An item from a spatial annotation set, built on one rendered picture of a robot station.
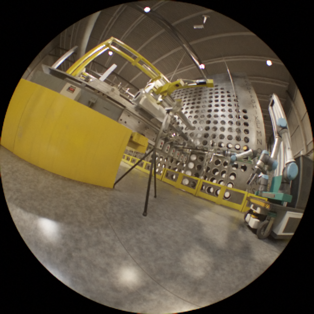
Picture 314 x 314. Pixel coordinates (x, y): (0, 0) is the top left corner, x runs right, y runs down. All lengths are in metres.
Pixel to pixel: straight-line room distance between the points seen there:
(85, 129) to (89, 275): 0.82
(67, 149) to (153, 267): 0.85
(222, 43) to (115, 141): 9.22
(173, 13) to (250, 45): 5.51
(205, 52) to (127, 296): 9.73
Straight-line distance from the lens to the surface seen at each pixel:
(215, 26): 9.13
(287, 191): 1.07
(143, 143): 0.99
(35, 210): 0.53
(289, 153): 1.03
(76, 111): 0.85
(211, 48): 9.30
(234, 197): 2.92
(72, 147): 0.82
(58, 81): 1.53
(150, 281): 0.38
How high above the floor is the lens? 0.34
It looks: 5 degrees up
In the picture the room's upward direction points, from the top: 19 degrees clockwise
